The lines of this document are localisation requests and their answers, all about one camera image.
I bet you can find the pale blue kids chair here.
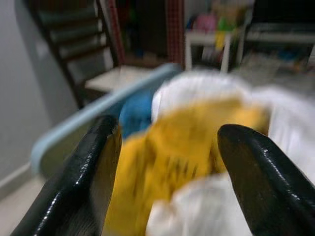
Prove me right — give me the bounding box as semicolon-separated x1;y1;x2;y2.
31;63;184;179

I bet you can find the green plastic toy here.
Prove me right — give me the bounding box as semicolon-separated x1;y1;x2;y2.
217;15;236;33

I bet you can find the red checked fabric wardrobe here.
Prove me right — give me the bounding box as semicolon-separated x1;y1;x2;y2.
107;0;186;66

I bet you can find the white cotton garment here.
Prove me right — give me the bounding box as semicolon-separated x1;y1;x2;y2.
145;172;252;236
150;70;315;184

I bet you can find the blue t-shirt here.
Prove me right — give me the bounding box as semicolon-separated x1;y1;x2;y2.
119;88;158;140

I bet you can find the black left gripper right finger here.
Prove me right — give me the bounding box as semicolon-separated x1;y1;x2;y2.
217;124;315;236

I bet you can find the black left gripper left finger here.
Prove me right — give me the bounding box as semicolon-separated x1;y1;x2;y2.
9;114;123;236

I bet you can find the yellow garment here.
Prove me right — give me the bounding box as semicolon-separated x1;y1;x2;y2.
104;97;269;236

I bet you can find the pink toy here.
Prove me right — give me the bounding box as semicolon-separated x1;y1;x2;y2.
196;13;217;33

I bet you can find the yellow plastic toy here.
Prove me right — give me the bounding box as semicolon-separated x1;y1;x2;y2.
214;29;226;51

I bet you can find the dark wooden chair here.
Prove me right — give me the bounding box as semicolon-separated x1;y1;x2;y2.
26;0;160;110

